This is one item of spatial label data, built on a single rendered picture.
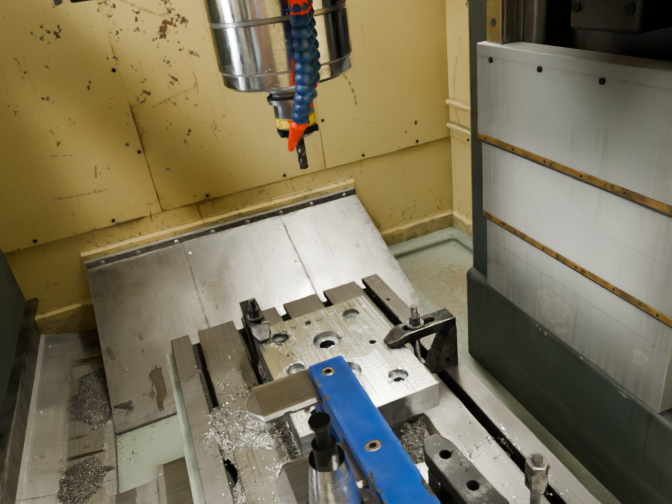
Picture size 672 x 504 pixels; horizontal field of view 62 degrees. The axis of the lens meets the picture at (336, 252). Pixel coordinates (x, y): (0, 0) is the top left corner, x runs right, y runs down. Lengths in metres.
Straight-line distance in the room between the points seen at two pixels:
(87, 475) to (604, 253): 1.14
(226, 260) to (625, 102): 1.24
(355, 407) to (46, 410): 1.21
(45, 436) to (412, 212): 1.35
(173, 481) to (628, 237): 0.93
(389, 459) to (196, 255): 1.37
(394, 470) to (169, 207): 1.42
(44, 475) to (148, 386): 0.31
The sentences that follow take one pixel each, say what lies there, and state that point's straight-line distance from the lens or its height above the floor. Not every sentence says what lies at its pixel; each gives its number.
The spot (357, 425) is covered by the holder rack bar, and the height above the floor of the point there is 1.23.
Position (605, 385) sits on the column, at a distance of 1.13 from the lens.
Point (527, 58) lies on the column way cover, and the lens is 1.00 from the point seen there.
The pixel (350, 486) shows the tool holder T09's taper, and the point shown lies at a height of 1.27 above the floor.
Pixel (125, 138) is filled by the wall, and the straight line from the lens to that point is 1.72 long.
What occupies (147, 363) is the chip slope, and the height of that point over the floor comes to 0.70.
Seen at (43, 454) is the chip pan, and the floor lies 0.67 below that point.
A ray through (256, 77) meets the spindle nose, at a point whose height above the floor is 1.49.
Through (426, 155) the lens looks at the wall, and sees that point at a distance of 2.03.
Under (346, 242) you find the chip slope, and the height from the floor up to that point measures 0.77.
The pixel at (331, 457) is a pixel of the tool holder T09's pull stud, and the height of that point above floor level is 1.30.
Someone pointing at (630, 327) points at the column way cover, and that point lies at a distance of 0.99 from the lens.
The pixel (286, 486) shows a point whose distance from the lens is 0.50.
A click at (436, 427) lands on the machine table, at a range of 0.96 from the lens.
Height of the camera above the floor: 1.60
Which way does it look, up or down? 28 degrees down
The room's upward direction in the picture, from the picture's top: 9 degrees counter-clockwise
